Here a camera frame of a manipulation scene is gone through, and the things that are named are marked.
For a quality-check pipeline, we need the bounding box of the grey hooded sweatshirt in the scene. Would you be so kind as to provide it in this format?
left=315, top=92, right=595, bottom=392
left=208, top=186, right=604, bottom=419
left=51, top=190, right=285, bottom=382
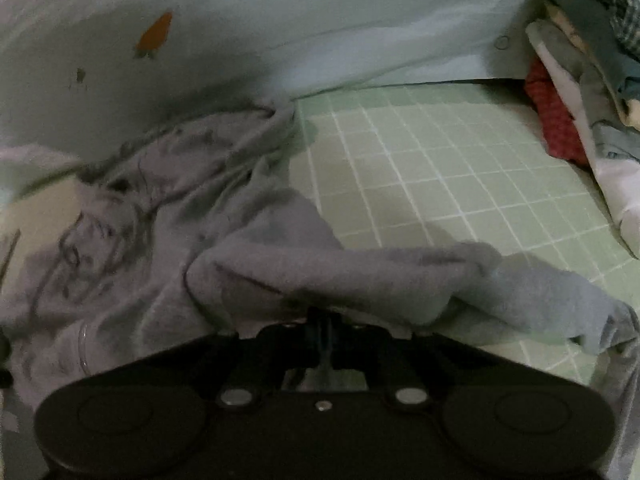
left=0, top=95, right=640, bottom=480

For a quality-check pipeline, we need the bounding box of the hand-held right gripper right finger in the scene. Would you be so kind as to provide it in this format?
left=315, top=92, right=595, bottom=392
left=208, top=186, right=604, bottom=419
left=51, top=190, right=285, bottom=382
left=324, top=307, right=431, bottom=408

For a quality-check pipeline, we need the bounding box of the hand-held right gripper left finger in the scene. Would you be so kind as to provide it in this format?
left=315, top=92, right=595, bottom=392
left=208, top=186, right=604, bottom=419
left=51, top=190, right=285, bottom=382
left=216, top=307, right=325, bottom=408

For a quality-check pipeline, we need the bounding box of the red patterned cloth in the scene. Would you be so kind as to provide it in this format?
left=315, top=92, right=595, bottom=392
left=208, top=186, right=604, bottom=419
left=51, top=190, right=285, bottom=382
left=524, top=56, right=592, bottom=167

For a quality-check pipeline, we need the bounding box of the teal blue cloth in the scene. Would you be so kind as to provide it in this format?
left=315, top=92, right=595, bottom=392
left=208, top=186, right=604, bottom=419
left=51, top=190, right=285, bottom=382
left=542, top=0, right=640, bottom=111

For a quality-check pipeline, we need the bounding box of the green checked mat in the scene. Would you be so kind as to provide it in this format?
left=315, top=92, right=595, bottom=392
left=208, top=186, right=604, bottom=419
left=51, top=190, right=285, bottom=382
left=287, top=77, right=640, bottom=391

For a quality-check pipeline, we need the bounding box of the pile of folded clothes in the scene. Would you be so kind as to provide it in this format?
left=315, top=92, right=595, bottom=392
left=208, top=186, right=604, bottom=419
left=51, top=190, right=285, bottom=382
left=526, top=19, right=640, bottom=261

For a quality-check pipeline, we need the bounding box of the light blue printed bedsheet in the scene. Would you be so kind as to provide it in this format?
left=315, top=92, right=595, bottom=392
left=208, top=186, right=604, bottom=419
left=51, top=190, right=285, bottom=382
left=0, top=0, right=556, bottom=196

